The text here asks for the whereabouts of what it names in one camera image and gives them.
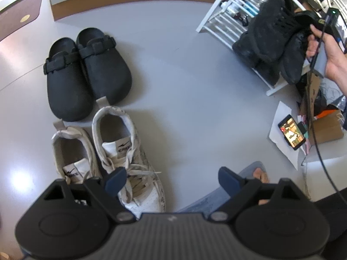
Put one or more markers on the person's right hand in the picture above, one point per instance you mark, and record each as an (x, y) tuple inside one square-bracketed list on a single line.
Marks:
[(336, 59)]

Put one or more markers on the brown paper bag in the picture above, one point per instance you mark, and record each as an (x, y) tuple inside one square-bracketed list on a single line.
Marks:
[(311, 94)]

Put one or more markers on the white printed sneaker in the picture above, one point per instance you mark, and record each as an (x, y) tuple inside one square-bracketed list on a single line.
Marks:
[(113, 130)]

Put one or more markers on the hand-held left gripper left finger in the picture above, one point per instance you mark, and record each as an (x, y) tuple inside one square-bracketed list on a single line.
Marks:
[(118, 180)]

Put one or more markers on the person's bare foot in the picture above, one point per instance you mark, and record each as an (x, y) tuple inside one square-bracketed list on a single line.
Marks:
[(261, 174)]

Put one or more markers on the smartphone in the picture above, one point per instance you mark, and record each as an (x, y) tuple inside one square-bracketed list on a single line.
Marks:
[(291, 132)]

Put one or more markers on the white plain sneaker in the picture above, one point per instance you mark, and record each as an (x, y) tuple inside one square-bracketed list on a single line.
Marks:
[(73, 146)]

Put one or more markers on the brown doormat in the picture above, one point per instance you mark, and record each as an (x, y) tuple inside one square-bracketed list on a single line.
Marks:
[(16, 19)]

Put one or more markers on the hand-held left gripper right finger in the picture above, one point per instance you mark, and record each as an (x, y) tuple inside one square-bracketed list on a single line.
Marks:
[(229, 180)]

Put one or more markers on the white shoe rack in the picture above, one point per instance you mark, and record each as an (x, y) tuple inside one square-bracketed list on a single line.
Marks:
[(217, 7)]

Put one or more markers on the small open cardboard box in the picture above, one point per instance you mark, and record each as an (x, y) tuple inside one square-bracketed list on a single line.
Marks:
[(325, 127)]

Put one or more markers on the person's grey trousers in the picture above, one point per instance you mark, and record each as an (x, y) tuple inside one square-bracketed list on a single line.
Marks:
[(200, 204)]

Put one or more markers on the black suede sneaker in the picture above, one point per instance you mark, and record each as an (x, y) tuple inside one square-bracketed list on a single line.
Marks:
[(271, 24), (294, 59)]

